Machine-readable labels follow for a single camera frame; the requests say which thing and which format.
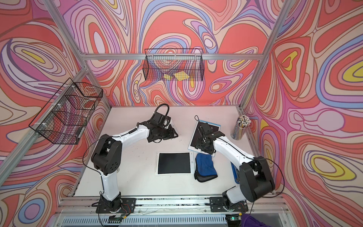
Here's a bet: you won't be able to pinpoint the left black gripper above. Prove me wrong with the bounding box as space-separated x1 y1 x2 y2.
156 127 180 141

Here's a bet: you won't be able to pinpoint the blue microfibre cloth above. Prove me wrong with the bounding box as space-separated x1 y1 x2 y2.
194 153 218 183

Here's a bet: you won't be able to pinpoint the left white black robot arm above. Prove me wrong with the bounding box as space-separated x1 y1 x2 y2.
91 112 178 202

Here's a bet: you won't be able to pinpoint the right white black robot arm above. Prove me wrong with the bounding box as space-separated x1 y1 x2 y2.
196 122 275 204

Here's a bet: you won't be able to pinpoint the blue-edged white drawing tablet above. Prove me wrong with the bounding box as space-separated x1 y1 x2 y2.
188 120 221 155

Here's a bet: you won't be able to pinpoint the cup of pencils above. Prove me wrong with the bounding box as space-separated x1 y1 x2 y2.
231 115 251 140

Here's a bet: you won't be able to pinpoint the yellow sticky notes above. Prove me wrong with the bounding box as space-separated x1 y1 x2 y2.
163 71 190 81

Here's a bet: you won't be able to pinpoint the purple cloth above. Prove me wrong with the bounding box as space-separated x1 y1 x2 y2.
240 214 270 227

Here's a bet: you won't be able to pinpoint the black wire basket back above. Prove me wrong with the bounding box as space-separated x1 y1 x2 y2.
142 48 205 81

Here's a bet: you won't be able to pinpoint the black wire basket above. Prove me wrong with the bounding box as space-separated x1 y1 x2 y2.
28 78 103 145
142 48 205 81

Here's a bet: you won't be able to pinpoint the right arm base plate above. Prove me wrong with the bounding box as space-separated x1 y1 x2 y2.
205 197 249 214

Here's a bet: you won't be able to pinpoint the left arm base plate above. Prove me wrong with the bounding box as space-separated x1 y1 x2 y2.
96 197 136 214

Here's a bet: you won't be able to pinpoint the black wire basket left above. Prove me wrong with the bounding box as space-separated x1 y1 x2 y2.
28 78 103 145

